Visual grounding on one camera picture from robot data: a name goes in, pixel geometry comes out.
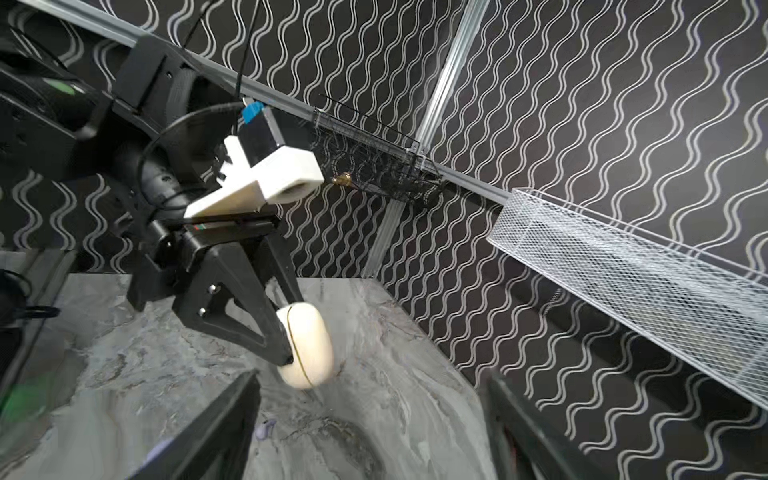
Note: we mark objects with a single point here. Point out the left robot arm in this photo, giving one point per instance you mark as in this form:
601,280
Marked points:
198,168

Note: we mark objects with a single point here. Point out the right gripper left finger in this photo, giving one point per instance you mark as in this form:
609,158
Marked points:
216,444

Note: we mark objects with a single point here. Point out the brass bell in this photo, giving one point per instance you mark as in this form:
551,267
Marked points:
343,180

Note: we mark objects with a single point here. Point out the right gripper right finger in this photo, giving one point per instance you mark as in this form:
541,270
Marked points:
522,443

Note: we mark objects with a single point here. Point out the purple earbud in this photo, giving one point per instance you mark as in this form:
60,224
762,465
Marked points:
265,429

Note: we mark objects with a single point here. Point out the white wire mesh basket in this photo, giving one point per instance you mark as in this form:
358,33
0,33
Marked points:
706,310

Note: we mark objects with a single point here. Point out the cream earbud charging case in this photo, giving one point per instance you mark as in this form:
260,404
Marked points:
311,346

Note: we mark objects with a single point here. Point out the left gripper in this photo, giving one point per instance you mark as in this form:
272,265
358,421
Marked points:
225,298

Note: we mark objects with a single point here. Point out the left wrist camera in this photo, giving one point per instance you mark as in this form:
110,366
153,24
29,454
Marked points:
269,161

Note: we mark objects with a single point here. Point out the black wire basket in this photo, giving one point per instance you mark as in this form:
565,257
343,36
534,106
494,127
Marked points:
380,159

